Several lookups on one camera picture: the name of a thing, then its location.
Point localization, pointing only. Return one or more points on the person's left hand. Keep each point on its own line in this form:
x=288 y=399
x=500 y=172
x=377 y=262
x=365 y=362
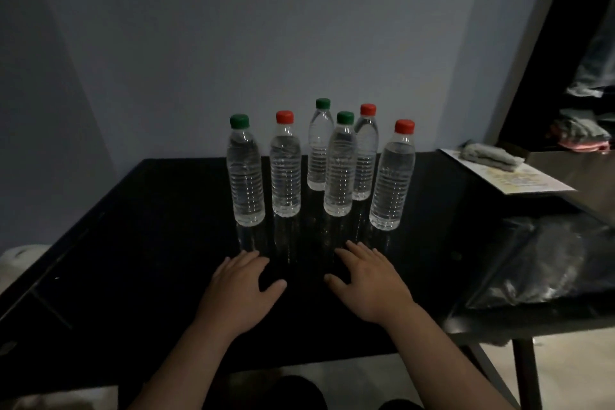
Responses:
x=235 y=299

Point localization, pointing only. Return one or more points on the person's right hand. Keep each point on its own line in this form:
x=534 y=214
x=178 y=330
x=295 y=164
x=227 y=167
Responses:
x=375 y=289

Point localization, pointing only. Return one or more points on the red cap water bottle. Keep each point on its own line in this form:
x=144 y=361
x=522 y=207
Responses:
x=285 y=169
x=394 y=179
x=367 y=160

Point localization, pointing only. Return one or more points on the green cap water bottle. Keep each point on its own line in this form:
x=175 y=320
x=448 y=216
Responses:
x=318 y=145
x=340 y=174
x=246 y=174

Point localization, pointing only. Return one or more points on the person's left forearm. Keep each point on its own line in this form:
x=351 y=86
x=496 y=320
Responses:
x=187 y=371

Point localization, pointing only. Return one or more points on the person's right forearm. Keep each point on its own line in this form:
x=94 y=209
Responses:
x=447 y=366

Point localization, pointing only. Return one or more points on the person's right black trouser leg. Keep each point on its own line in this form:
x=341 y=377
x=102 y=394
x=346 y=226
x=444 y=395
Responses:
x=401 y=406

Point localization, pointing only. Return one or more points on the black glossy table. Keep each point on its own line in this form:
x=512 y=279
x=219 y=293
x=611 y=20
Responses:
x=144 y=241

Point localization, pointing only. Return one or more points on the grey folded towel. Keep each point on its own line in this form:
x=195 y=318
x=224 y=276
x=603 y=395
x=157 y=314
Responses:
x=492 y=155

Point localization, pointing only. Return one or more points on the white printed paper sheet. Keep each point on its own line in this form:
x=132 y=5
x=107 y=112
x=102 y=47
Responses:
x=523 y=179

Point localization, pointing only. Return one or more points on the grey and pink cloth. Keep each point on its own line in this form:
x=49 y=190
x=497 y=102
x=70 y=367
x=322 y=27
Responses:
x=581 y=133

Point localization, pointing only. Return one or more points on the dark wood wardrobe unit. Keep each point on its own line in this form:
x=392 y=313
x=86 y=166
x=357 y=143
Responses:
x=552 y=63

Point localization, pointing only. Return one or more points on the clear plastic cover sheet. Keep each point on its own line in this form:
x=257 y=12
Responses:
x=598 y=59

